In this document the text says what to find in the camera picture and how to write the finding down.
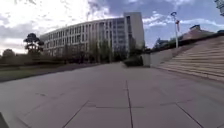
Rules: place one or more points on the row of trees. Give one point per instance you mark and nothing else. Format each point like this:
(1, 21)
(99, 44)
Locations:
(100, 54)

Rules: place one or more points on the dark bush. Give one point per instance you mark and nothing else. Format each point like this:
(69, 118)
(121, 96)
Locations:
(133, 61)

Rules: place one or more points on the grey paved plaza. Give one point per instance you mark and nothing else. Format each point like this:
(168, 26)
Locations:
(110, 96)

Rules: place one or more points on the pale curved building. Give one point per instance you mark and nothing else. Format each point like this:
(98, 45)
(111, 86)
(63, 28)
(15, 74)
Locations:
(100, 30)

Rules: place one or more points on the dark pine tree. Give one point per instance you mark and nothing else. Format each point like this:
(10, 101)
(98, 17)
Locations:
(33, 42)

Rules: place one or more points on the wide stone stairs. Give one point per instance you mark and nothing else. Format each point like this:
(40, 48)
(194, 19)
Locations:
(200, 58)

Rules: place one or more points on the building with sloped roof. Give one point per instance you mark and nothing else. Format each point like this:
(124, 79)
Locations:
(196, 34)

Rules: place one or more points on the grass strip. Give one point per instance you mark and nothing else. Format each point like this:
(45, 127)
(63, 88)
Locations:
(20, 74)

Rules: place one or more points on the pale low wall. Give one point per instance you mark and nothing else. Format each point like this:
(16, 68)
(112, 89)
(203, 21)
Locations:
(160, 57)

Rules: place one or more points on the street lamp post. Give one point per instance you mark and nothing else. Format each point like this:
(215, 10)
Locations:
(176, 33)

